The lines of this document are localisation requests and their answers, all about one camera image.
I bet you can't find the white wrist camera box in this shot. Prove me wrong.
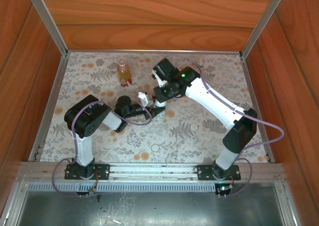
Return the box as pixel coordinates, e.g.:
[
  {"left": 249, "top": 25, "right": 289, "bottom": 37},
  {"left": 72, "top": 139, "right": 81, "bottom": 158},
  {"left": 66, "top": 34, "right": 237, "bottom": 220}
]
[
  {"left": 138, "top": 92, "right": 153, "bottom": 106},
  {"left": 151, "top": 71, "right": 167, "bottom": 88}
]

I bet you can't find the floral patterned tablecloth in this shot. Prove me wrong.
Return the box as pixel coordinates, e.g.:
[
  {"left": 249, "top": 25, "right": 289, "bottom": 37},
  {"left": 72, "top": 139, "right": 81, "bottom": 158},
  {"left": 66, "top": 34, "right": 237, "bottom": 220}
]
[{"left": 31, "top": 51, "right": 271, "bottom": 164}]

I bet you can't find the aluminium table side rail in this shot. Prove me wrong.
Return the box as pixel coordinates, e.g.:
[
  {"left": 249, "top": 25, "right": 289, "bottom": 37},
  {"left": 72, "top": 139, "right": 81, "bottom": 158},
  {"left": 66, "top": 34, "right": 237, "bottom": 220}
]
[
  {"left": 240, "top": 56, "right": 275, "bottom": 163},
  {"left": 27, "top": 55, "right": 70, "bottom": 162}
]

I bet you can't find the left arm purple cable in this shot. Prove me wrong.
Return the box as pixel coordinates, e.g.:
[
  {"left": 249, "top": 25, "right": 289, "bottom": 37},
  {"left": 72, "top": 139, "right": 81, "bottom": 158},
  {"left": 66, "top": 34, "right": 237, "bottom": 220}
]
[{"left": 51, "top": 92, "right": 153, "bottom": 199}]

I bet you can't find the thin aluminium table edge rail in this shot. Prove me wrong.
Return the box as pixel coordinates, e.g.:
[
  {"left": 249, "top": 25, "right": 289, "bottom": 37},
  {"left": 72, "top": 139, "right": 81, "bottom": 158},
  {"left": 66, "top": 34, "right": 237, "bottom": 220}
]
[{"left": 66, "top": 49, "right": 242, "bottom": 55}]

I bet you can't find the clear bottle green neck ring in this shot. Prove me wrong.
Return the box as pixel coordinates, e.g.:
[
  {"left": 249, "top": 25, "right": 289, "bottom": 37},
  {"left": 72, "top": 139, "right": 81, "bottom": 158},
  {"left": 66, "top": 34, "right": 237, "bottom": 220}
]
[{"left": 193, "top": 58, "right": 205, "bottom": 73}]

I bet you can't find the slanted aluminium frame post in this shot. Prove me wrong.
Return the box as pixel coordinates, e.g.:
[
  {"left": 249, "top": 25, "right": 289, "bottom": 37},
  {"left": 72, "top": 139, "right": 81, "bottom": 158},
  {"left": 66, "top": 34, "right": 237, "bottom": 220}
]
[
  {"left": 23, "top": 0, "right": 70, "bottom": 57},
  {"left": 240, "top": 0, "right": 291, "bottom": 59}
]

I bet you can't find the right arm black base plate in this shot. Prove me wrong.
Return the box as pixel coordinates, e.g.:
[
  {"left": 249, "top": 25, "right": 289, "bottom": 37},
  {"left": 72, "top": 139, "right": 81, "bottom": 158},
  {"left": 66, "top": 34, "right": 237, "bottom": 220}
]
[{"left": 196, "top": 164, "right": 242, "bottom": 181}]

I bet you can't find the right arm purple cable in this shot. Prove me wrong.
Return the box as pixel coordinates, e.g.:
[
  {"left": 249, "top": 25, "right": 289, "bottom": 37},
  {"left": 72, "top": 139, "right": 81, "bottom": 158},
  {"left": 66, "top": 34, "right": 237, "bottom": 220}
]
[{"left": 163, "top": 54, "right": 285, "bottom": 199}]

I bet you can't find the grey slotted cable duct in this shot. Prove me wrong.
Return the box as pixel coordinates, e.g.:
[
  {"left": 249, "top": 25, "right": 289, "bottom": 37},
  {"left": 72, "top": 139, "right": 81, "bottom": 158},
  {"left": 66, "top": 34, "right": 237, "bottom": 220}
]
[{"left": 26, "top": 182, "right": 217, "bottom": 193}]

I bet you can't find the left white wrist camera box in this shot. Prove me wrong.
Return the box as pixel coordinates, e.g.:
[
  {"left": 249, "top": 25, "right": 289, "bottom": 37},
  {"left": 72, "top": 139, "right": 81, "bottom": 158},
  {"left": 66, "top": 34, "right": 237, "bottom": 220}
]
[{"left": 138, "top": 92, "right": 153, "bottom": 106}]

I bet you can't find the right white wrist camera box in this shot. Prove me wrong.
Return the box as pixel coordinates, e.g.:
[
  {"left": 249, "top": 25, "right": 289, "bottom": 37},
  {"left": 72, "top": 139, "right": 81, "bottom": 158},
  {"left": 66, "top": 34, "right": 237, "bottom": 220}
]
[{"left": 151, "top": 71, "right": 167, "bottom": 88}]

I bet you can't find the orange tea bottle red label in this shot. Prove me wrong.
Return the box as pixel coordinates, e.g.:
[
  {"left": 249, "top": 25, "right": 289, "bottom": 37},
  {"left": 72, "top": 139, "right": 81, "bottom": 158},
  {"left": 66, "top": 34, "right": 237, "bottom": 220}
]
[{"left": 117, "top": 60, "right": 132, "bottom": 87}]

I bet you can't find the aluminium frame bar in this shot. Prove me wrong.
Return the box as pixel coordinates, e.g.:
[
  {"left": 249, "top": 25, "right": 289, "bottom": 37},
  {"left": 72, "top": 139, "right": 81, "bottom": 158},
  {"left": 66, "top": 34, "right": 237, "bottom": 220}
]
[
  {"left": 274, "top": 182, "right": 301, "bottom": 226},
  {"left": 0, "top": 181, "right": 28, "bottom": 226}
]

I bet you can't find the shiny sheet metal panel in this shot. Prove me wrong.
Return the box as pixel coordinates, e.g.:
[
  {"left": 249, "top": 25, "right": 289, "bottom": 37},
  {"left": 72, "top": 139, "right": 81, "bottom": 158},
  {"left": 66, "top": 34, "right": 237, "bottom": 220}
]
[{"left": 17, "top": 191, "right": 286, "bottom": 226}]

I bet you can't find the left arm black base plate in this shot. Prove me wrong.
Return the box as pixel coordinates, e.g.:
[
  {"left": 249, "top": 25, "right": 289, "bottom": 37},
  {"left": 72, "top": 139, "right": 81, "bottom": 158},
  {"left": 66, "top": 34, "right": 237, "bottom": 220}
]
[{"left": 64, "top": 163, "right": 111, "bottom": 181}]

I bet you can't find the long aluminium mounting rail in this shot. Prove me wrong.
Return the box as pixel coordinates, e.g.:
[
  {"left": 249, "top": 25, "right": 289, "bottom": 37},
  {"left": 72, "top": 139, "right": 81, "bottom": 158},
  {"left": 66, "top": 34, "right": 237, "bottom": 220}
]
[{"left": 16, "top": 162, "right": 285, "bottom": 182}]

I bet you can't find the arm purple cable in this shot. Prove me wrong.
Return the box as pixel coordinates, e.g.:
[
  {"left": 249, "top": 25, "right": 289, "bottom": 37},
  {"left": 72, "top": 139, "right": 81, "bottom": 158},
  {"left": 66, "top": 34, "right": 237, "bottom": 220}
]
[
  {"left": 163, "top": 54, "right": 285, "bottom": 199},
  {"left": 51, "top": 92, "right": 153, "bottom": 199}
]

